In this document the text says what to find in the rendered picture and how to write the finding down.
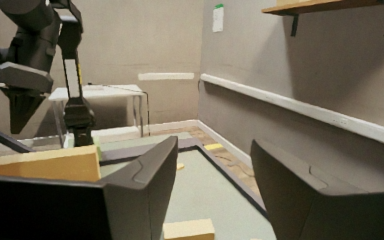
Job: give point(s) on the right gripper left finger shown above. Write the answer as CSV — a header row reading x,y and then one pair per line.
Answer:
x,y
129,204

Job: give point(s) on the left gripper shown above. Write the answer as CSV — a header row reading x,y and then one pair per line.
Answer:
x,y
36,53

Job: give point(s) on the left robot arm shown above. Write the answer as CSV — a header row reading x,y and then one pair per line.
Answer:
x,y
36,17

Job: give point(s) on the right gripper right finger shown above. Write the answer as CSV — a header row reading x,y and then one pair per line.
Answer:
x,y
305,203

